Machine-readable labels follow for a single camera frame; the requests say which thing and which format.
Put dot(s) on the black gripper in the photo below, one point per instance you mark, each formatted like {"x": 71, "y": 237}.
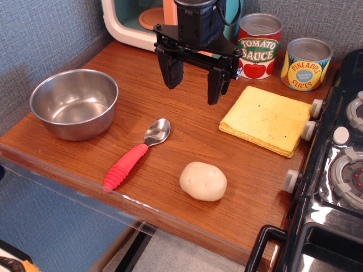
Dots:
{"x": 196, "y": 40}

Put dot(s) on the stainless steel pot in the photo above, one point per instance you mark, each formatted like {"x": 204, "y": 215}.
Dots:
{"x": 76, "y": 105}

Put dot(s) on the yellow folded cloth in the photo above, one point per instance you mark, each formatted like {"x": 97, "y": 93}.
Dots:
{"x": 268, "y": 120}

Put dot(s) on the tomato sauce can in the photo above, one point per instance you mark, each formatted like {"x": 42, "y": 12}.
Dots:
{"x": 259, "y": 38}

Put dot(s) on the toy microwave oven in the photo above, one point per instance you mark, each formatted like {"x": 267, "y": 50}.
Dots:
{"x": 132, "y": 22}

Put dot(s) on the white toy potato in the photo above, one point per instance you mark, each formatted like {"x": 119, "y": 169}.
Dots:
{"x": 203, "y": 181}

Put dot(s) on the pineapple slices can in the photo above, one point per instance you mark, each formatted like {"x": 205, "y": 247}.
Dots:
{"x": 306, "y": 63}

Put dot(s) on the black toy stove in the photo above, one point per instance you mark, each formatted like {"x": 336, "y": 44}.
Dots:
{"x": 324, "y": 230}

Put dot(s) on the clear acrylic table guard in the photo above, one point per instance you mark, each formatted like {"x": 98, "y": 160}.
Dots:
{"x": 152, "y": 193}

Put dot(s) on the red handled metal spoon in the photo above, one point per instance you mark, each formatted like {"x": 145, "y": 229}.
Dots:
{"x": 156, "y": 134}

